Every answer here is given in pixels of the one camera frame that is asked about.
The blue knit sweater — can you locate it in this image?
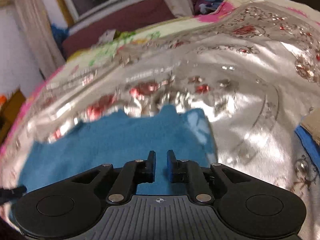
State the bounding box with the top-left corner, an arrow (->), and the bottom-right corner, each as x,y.
18,105 -> 217,195

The clothes pile right corner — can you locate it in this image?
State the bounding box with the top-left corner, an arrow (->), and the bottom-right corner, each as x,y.
191,0 -> 224,15

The wooden tv cabinet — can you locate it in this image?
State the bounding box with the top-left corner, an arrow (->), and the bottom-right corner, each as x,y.
1,89 -> 26,145

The orange object on cabinet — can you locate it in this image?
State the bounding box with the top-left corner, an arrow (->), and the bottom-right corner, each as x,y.
0,95 -> 7,106

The silver floral satin bedspread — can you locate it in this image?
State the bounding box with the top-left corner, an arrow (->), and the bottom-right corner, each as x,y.
1,2 -> 319,239

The pink floral bed sheet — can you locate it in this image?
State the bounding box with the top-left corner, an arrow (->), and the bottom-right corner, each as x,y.
1,0 -> 319,154

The blue striped folded garment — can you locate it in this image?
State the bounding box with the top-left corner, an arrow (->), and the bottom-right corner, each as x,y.
295,108 -> 320,172

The crumpled cloth on bed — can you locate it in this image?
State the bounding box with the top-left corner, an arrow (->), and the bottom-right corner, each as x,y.
98,29 -> 116,44

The blue plastic bag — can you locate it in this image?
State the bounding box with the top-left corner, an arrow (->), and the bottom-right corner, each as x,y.
51,24 -> 69,47

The dark red headboard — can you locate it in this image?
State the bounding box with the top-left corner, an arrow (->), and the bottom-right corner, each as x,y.
62,0 -> 175,58

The beige curtain left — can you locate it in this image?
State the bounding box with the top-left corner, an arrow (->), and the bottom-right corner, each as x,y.
14,0 -> 65,78

